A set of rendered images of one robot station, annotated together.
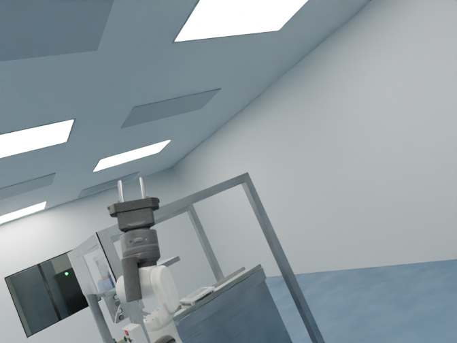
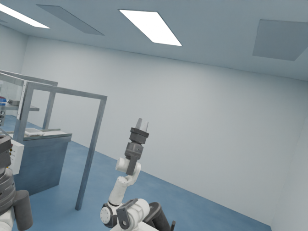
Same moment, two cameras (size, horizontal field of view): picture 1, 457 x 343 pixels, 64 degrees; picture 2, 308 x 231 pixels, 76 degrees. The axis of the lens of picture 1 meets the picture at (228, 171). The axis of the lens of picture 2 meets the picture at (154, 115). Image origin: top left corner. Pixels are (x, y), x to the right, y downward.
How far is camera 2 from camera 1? 83 cm
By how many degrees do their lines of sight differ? 34
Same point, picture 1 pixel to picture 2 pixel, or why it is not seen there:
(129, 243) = (136, 149)
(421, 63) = (182, 97)
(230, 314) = (42, 149)
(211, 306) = (37, 142)
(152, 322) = (124, 184)
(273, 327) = (57, 165)
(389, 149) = (148, 116)
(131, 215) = (140, 137)
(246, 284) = (60, 140)
